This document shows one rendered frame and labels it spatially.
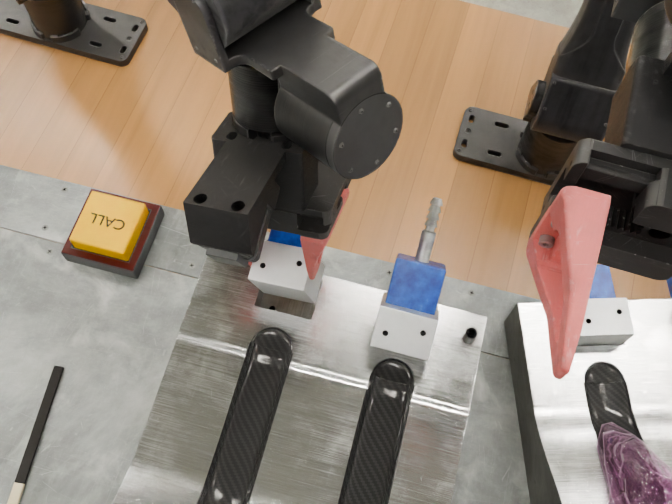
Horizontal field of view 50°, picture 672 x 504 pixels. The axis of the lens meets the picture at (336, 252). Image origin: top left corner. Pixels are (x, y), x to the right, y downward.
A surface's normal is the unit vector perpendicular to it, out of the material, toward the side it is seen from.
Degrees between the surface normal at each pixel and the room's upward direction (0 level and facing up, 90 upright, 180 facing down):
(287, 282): 13
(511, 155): 0
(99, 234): 0
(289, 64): 18
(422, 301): 35
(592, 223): 23
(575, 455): 28
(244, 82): 73
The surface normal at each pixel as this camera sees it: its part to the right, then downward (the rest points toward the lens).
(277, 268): -0.15, -0.27
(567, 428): 0.00, -0.69
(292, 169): -0.28, 0.66
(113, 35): 0.02, -0.42
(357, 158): 0.65, 0.52
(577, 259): -0.10, -0.04
